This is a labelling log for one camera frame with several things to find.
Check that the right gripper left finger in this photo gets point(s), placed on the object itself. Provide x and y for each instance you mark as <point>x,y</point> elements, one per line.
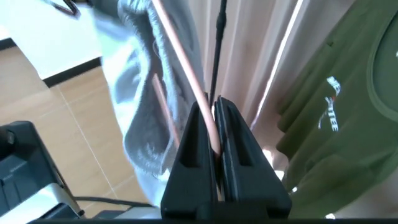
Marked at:
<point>186,186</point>

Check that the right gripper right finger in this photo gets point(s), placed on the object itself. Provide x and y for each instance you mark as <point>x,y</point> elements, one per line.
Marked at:
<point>248,186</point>

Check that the pale grey garment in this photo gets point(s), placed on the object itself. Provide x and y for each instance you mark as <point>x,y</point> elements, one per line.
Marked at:
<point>146,140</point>

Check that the green printed shirt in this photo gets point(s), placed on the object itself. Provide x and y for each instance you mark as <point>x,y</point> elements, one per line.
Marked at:
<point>342,155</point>

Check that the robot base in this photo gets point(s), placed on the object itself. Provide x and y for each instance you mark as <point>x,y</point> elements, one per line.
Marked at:
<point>21,174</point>

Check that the black clothes rack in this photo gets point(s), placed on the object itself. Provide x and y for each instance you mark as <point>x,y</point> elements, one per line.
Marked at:
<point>219,31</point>

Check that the beige curtain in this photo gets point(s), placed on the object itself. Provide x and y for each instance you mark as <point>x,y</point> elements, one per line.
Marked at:
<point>248,46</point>

